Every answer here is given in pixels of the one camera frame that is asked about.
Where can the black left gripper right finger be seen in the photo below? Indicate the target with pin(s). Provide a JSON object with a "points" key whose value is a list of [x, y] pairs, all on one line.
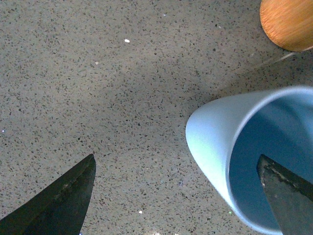
{"points": [[290, 197]]}

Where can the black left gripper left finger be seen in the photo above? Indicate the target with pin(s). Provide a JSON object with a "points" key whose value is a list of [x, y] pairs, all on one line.
{"points": [[60, 209]]}

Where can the blue plastic cup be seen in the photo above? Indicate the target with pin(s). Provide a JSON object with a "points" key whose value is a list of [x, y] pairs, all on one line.
{"points": [[227, 136]]}

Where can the round bamboo chopstick holder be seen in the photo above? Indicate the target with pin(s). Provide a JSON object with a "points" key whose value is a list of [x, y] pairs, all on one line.
{"points": [[288, 23]]}

